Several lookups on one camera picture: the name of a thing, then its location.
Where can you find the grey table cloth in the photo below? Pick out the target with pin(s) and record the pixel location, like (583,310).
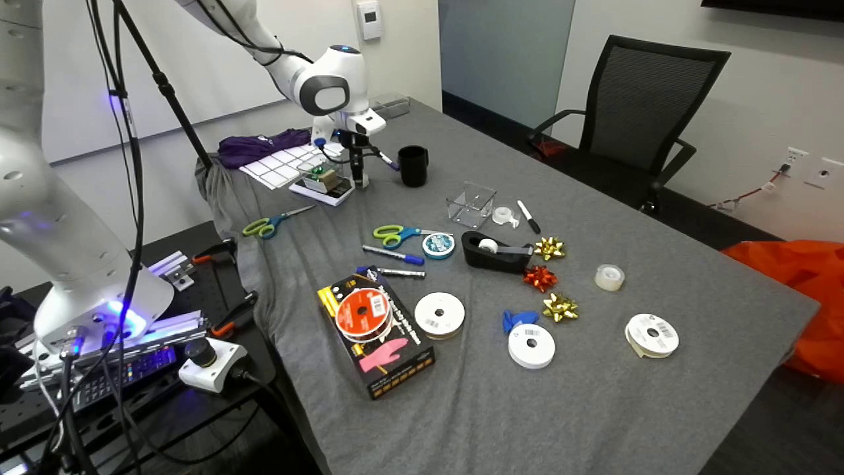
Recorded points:
(570,404)

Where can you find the teal ribbon spool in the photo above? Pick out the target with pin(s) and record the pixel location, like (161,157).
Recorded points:
(438,243)

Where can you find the small clear tape roll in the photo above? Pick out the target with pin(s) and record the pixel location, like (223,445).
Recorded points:
(504,218)

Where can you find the white power adapter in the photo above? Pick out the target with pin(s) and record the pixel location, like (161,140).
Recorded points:
(211,362)

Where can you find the red gift bow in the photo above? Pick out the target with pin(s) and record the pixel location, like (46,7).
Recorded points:
(541,277)

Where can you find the black marker pen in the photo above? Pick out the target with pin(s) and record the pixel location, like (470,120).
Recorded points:
(528,218)

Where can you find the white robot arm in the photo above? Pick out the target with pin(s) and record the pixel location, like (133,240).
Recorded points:
(54,227)

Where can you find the white label sheets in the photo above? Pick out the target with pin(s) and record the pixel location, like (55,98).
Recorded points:
(280,165)

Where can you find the small green blue scissors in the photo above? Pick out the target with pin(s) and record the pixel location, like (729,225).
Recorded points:
(393,235)

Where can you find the purple cloth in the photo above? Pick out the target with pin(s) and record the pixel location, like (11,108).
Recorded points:
(259,147)

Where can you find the clear plastic package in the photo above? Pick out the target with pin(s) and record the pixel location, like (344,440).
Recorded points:
(470,207)

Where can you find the black tape dispenser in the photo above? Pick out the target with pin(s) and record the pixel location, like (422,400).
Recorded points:
(496,254)

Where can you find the orange bag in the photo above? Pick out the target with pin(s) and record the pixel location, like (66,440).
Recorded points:
(801,292)

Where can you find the black office chair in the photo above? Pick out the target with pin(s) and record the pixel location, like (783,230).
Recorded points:
(641,106)

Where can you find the large green blue scissors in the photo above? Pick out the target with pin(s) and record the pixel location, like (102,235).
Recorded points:
(268,225)

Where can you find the gold gift bow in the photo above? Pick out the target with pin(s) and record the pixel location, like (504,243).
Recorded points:
(559,306)
(550,250)

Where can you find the white wall outlet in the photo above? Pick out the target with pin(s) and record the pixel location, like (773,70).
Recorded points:
(804,165)

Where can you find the black mug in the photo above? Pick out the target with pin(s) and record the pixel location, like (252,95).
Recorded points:
(413,168)

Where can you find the white marker pen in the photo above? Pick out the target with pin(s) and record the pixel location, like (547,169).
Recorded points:
(384,157)

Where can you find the blue marker pen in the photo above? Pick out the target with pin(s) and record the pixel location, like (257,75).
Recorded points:
(393,254)
(392,273)

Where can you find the translucent white tape roll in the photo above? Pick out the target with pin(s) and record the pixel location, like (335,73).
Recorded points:
(611,277)

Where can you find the orange black clamp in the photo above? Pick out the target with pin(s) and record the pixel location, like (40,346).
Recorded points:
(215,254)
(232,318)

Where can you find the black wall television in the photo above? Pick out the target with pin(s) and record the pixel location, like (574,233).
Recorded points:
(773,7)

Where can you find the white spool gold ribbon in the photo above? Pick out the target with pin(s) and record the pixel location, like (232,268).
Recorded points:
(438,314)

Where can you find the black camera stand pole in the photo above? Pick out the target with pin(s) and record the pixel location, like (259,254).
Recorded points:
(161,83)

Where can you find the blue gift bow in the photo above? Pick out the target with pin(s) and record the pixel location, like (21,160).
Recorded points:
(518,318)

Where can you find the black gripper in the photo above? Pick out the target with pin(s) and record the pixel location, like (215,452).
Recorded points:
(351,143)

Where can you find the white wall thermostat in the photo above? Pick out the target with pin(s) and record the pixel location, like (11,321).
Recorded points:
(371,16)

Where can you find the clear plastic organizer container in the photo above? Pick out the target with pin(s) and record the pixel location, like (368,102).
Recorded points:
(397,106)

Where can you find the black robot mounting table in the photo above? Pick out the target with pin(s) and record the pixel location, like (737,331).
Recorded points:
(54,412)

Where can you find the black glove box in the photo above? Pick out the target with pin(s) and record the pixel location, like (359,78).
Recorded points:
(385,370)

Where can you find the orange ribbon spool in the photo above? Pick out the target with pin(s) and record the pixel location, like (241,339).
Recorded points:
(361,318)

